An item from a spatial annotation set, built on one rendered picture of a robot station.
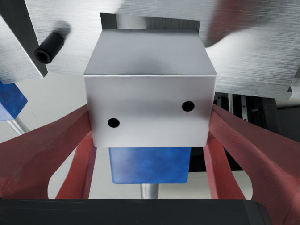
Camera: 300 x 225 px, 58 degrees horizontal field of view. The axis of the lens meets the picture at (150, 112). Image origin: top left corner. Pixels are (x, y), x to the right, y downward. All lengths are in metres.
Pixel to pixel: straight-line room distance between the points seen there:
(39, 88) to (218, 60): 1.49
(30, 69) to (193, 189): 0.33
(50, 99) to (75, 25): 1.48
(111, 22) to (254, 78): 0.09
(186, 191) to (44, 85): 1.22
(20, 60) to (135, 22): 0.11
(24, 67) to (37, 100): 1.44
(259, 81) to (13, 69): 0.20
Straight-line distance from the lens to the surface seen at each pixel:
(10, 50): 0.25
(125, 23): 0.18
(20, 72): 0.26
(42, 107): 1.73
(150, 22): 0.18
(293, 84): 0.19
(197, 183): 0.48
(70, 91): 1.53
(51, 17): 0.17
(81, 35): 0.17
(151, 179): 0.15
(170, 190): 0.49
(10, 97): 0.29
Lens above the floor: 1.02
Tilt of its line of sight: 44 degrees down
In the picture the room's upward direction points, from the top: 166 degrees counter-clockwise
